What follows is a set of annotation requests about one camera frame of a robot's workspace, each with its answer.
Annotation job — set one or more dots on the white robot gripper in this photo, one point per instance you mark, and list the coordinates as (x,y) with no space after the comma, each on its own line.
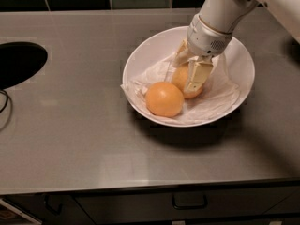
(205,38)

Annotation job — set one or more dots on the dull orange fruit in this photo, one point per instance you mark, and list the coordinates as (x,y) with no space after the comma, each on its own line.
(179,79)

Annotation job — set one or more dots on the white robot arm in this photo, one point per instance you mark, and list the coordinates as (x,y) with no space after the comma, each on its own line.
(224,15)

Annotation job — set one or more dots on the white ceramic bowl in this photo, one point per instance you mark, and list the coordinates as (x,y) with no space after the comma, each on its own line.
(241,69)

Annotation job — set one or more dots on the white paper towel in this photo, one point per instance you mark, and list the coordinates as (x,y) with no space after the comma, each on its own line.
(219,93)

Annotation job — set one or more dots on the bright orange front fruit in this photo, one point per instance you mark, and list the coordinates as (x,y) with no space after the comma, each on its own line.
(164,99)

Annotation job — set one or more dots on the dark drawer front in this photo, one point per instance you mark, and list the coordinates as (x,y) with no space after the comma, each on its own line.
(143,207)

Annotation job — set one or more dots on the black round sink opening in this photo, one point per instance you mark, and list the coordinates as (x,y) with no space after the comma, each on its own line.
(19,61)

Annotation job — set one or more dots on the black centre drawer handle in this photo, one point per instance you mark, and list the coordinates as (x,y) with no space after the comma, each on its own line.
(189,201)

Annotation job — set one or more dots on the black drawer handle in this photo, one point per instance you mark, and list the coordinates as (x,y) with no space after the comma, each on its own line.
(189,201)
(53,204)

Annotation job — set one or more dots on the black left drawer handle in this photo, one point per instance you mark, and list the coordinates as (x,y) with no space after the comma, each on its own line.
(53,204)

